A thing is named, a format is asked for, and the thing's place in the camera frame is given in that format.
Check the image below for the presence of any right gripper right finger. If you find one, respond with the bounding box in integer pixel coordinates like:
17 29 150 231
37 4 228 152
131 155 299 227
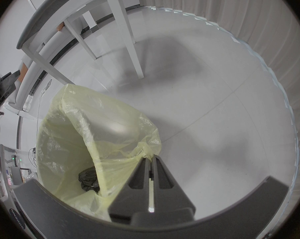
152 155 197 221

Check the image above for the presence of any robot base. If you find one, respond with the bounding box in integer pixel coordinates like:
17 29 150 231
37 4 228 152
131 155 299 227
0 143 31 239

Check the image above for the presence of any beige curtain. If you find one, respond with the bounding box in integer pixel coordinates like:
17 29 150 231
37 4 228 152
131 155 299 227
134 0 300 159

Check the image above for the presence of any yellow plastic bag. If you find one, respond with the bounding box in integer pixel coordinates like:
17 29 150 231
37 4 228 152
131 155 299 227
36 84 162 222

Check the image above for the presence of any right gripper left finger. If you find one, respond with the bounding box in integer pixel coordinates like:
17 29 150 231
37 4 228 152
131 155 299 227
108 156 153 225

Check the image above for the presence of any dark grey padded white chair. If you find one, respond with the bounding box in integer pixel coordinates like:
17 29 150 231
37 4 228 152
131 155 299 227
16 0 145 85

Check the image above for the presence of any white cable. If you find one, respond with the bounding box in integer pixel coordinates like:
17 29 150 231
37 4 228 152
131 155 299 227
36 80 52 121

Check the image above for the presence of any white power strip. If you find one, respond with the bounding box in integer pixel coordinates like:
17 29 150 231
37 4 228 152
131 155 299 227
23 95 33 110

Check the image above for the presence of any white trash bin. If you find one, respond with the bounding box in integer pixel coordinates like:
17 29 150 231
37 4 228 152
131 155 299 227
37 94 158 216

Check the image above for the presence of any black plastic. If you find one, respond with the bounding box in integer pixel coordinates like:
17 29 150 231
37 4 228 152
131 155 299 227
78 166 101 194

